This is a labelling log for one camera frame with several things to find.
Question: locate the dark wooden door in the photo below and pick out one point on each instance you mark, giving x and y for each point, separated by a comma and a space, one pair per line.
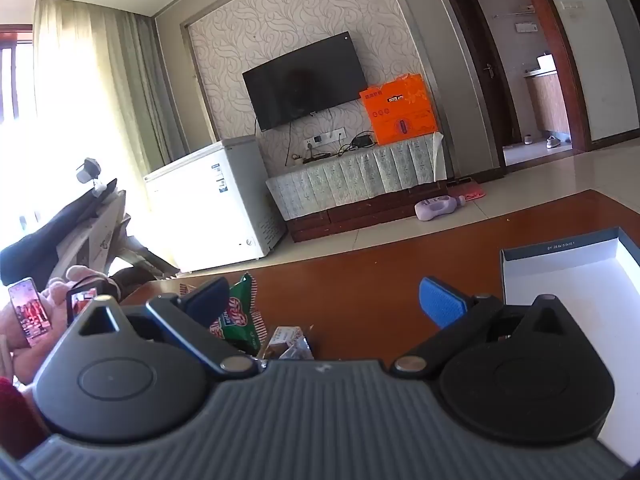
495, 100

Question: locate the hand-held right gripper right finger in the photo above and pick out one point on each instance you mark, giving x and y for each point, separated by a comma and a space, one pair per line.
440, 305

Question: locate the beige window curtain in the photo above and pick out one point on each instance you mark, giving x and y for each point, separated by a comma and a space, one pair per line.
115, 85

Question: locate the white cardboard box blue rim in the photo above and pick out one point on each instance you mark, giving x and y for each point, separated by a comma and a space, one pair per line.
575, 280

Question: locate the clear pastry packet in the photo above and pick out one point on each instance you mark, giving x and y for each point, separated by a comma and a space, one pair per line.
285, 340

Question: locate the white wall switch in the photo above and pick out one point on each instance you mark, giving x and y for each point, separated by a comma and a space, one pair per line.
571, 5

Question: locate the purple detergent bottle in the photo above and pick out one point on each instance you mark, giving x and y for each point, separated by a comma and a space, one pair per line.
437, 207

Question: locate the red cloth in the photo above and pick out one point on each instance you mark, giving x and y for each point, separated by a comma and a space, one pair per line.
17, 410

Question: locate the dark wooden television cabinet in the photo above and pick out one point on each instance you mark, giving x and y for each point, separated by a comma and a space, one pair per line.
350, 216

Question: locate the wooden kitchen cabinet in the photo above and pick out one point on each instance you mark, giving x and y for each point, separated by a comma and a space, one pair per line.
547, 102

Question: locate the black router box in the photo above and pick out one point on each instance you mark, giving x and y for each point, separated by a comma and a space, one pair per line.
364, 140

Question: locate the white chest freezer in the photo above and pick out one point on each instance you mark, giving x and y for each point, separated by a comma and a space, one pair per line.
210, 210

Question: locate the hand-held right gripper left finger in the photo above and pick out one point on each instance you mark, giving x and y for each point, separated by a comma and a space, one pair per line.
212, 302

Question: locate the orange gift box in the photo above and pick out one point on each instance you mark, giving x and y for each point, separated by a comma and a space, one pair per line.
400, 115

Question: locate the green snack bag red logo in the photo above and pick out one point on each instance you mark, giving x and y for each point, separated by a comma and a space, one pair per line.
240, 315

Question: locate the white wall box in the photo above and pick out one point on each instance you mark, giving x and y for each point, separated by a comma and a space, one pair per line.
526, 28

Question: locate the dark cloth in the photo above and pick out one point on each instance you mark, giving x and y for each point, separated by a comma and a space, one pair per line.
50, 230

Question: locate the patterned cabinet cover cloth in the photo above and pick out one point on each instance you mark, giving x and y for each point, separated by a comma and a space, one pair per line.
350, 175

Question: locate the black wall television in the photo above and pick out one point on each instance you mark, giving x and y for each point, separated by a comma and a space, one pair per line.
300, 80

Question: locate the pink floor mat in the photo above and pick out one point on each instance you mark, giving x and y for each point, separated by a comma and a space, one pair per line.
470, 191

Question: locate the white wall socket strip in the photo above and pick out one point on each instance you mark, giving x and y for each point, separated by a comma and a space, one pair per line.
325, 136

